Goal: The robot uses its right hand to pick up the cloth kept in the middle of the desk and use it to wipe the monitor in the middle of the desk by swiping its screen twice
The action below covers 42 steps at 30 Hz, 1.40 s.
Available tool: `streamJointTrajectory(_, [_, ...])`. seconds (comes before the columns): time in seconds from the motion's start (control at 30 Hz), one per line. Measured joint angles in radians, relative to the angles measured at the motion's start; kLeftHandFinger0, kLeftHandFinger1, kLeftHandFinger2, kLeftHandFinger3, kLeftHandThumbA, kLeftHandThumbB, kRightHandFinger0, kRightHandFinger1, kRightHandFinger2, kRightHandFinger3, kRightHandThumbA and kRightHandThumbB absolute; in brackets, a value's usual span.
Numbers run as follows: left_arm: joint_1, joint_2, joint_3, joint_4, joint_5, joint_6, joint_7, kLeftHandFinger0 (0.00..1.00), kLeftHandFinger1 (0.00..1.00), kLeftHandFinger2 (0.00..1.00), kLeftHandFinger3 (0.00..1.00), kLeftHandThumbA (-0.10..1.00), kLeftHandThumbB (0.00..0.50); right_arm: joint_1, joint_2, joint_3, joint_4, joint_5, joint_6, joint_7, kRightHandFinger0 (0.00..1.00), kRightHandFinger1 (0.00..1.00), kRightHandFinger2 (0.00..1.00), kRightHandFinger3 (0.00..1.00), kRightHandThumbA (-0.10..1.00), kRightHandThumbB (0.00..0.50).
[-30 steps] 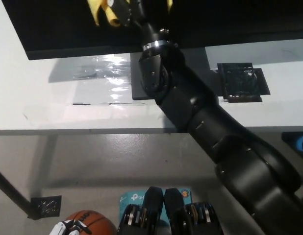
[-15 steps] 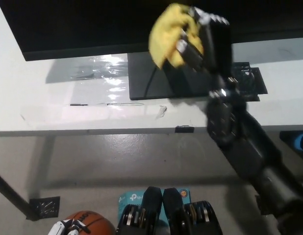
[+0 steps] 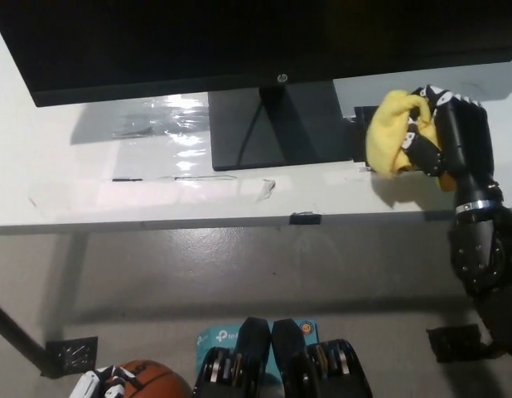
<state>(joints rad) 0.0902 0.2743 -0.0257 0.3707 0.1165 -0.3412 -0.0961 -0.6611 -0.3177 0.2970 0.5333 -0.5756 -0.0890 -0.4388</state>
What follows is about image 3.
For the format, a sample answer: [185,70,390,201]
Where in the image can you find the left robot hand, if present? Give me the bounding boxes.
[69,364,137,398]

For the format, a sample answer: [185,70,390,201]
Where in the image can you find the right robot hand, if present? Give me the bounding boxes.
[404,85,504,215]

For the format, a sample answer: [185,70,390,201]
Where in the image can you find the yellow cloth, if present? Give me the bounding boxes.
[365,90,456,194]

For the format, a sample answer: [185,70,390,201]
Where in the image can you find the white desk leg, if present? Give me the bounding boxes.
[43,231,92,344]

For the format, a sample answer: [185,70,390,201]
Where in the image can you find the black HP monitor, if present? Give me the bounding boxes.
[0,0,512,172]

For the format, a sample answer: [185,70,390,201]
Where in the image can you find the black floor tape patch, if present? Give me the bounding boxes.
[425,324,495,364]
[44,336,99,379]

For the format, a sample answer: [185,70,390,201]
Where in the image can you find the orange basketball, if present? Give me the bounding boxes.
[102,359,194,398]

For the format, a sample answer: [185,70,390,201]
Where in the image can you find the teal tp-link box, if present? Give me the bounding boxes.
[196,318,321,386]

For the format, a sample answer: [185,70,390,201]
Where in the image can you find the crumpled clear tape piece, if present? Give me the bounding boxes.
[254,178,278,204]

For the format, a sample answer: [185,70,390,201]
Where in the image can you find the clear plastic tape sheet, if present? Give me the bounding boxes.
[71,94,240,182]

